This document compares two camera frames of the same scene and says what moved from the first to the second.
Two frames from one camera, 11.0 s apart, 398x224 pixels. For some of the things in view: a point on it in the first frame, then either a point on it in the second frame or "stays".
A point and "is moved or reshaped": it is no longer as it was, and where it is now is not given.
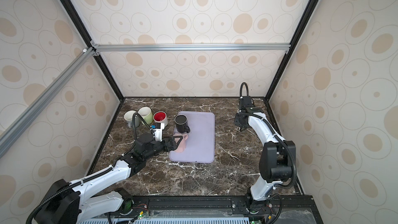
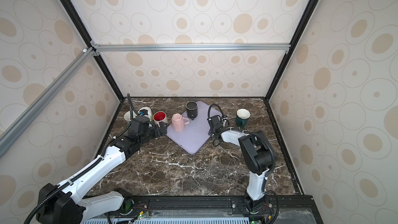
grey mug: (128, 116) stays
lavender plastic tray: (200, 146) is moved or reshaped
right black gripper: (237, 121) to (211, 132)
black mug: (181, 121) to (192, 109)
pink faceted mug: (181, 147) to (178, 122)
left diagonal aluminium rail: (7, 138) stays
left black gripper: (172, 147) to (163, 128)
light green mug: (146, 113) stays
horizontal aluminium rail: (97, 49) stays
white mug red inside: (160, 117) stays
